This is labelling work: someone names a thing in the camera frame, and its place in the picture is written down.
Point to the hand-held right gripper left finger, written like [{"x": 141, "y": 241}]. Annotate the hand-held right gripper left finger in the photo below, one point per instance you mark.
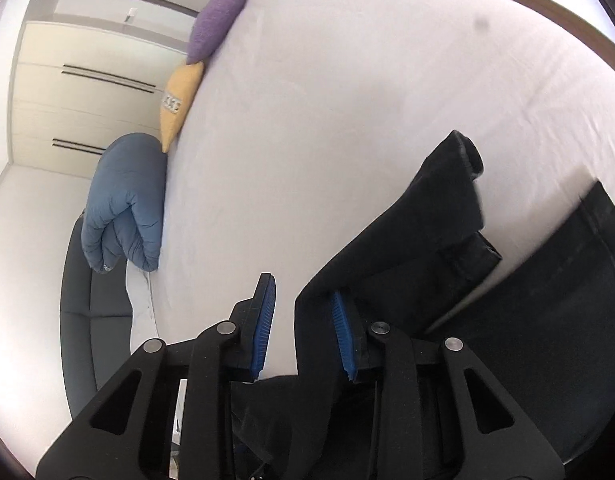
[{"x": 263, "y": 330}]

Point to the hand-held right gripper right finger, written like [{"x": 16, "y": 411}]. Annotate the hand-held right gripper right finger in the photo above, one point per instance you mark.
[{"x": 341, "y": 332}]

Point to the black denim pants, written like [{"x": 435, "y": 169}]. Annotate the black denim pants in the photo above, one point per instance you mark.
[{"x": 412, "y": 240}]

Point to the dark grey headboard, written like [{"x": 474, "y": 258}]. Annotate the dark grey headboard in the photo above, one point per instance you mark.
[{"x": 107, "y": 340}]

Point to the blue folded comforter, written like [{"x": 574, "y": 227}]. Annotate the blue folded comforter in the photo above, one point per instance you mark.
[{"x": 122, "y": 185}]

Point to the white bed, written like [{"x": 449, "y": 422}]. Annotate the white bed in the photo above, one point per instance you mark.
[{"x": 337, "y": 110}]

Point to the yellow pillow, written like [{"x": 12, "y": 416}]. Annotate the yellow pillow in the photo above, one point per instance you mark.
[{"x": 185, "y": 80}]

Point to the cream wardrobe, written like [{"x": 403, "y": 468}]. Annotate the cream wardrobe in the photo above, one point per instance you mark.
[{"x": 47, "y": 105}]

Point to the purple pillow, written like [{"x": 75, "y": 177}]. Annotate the purple pillow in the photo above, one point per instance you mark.
[{"x": 217, "y": 20}]

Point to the white wall switch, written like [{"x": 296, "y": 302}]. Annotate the white wall switch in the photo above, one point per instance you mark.
[{"x": 131, "y": 15}]

